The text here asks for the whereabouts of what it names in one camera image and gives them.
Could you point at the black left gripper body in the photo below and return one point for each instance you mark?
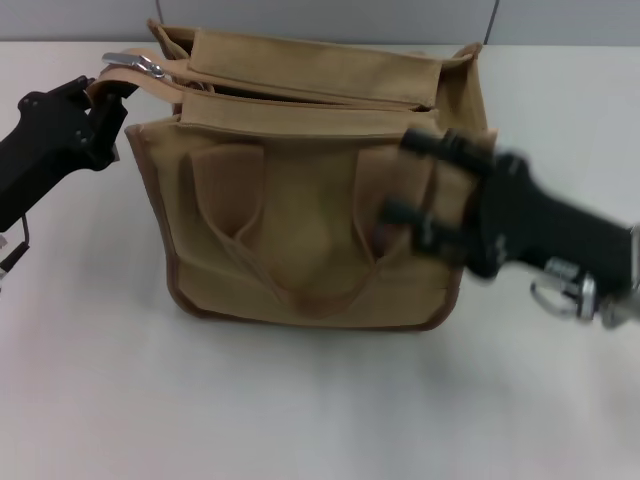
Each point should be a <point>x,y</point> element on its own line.
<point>45,150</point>

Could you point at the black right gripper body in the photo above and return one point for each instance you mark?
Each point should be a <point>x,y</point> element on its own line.
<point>550,235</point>

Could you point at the khaki canvas food bag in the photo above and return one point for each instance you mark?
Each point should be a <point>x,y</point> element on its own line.
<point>310,215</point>

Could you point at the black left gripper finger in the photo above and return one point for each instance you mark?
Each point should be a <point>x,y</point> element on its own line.
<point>105,135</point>
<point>122,95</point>

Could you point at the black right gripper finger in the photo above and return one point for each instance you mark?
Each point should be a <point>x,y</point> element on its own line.
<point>425,225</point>
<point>440,145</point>

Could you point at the metal zipper pull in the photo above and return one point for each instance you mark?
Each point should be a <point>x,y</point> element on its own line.
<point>202,86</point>

